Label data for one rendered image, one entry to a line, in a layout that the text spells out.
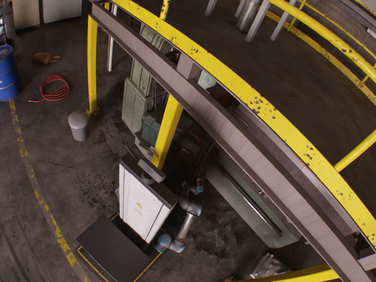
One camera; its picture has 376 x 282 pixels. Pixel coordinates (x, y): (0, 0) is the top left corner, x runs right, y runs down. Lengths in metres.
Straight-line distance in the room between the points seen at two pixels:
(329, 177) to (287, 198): 0.35
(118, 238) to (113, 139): 1.88
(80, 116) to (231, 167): 2.19
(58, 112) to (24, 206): 1.69
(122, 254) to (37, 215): 1.50
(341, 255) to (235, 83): 1.25
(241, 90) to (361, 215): 0.90
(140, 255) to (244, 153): 1.16
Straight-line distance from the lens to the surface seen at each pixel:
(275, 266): 3.08
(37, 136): 3.62
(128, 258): 1.84
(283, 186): 1.31
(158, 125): 2.45
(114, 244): 1.85
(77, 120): 3.13
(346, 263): 1.59
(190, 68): 1.36
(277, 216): 2.81
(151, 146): 2.79
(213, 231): 2.98
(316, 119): 1.52
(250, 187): 2.75
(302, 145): 1.06
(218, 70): 1.19
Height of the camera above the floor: 2.67
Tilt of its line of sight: 49 degrees down
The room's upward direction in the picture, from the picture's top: 25 degrees clockwise
